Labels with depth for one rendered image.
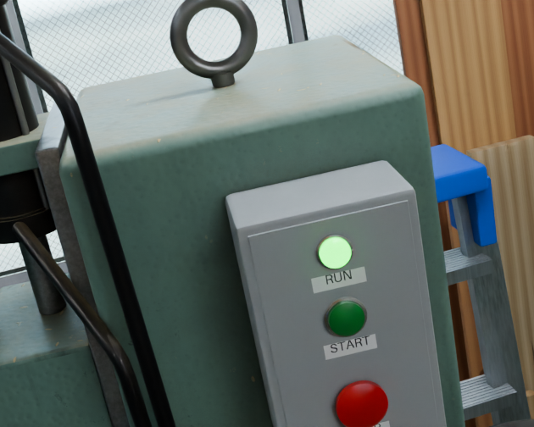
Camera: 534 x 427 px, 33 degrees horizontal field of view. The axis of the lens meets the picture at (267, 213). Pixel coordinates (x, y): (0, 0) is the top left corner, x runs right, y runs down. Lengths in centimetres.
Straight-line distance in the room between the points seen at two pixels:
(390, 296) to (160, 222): 14
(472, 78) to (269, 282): 157
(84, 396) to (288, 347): 18
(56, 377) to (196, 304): 12
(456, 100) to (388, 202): 154
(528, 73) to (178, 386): 164
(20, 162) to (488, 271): 108
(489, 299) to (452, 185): 24
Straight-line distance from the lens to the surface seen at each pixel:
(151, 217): 53
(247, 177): 53
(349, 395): 52
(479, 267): 154
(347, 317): 50
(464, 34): 200
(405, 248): 49
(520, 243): 201
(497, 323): 162
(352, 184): 50
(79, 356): 61
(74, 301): 57
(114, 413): 63
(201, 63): 62
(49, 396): 63
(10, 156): 60
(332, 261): 48
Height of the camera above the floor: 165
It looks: 20 degrees down
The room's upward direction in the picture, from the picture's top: 11 degrees counter-clockwise
